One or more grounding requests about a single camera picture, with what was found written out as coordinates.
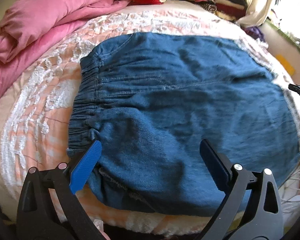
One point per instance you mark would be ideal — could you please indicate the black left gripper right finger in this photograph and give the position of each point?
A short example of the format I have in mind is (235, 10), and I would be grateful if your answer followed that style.
(217, 164)

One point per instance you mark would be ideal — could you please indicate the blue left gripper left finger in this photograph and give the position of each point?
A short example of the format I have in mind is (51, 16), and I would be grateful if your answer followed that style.
(83, 167)

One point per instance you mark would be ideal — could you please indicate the blue denim pants with lace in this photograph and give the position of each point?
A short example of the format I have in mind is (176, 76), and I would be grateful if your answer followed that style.
(150, 99)

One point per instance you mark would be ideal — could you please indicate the yellow sticky note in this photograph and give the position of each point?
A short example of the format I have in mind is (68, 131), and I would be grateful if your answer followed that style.
(285, 63)

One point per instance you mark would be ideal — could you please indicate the peach white textured bedspread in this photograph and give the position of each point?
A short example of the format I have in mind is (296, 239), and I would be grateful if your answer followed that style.
(35, 112)

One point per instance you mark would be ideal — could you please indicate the purple cloth near curtain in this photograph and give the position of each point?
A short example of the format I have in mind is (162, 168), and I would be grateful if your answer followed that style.
(255, 33)

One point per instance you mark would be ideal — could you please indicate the cream curtain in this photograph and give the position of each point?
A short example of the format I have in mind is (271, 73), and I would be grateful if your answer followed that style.
(256, 13)

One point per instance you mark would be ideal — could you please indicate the pink folded blanket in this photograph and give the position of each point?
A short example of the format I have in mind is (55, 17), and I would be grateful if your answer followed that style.
(31, 27)

